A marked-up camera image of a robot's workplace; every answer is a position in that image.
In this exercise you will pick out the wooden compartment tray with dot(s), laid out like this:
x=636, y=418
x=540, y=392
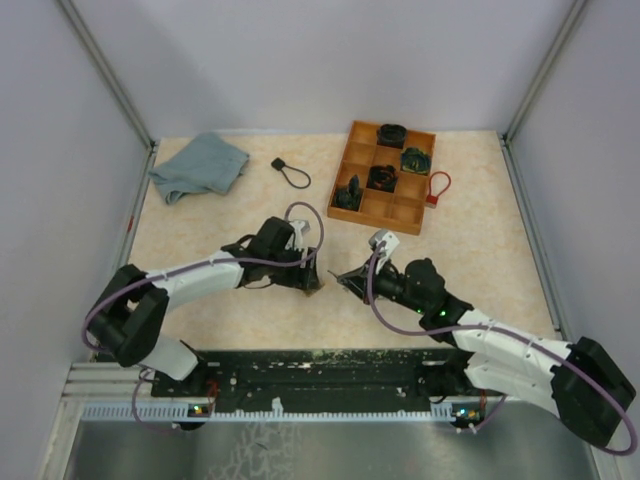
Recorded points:
x=383, y=177

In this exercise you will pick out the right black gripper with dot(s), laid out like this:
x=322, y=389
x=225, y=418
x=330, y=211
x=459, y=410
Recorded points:
x=358, y=281

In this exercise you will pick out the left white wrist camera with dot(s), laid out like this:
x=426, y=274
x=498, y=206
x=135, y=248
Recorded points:
x=297, y=238

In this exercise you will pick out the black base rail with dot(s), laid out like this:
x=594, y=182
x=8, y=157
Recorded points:
x=434, y=372

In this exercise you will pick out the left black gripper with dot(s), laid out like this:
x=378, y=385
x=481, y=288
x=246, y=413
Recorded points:
x=301, y=278

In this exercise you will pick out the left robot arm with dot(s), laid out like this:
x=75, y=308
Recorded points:
x=127, y=319

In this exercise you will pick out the blue folded cloth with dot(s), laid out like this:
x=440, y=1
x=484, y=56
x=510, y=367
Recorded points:
x=207, y=164

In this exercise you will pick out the red cable lock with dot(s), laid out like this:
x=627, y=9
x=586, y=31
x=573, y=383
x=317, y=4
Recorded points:
x=439, y=184

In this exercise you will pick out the white toothed cable duct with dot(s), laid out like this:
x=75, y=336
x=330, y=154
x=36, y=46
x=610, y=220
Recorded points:
x=278, y=409

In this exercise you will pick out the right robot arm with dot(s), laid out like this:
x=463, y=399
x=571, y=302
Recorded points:
x=578, y=383

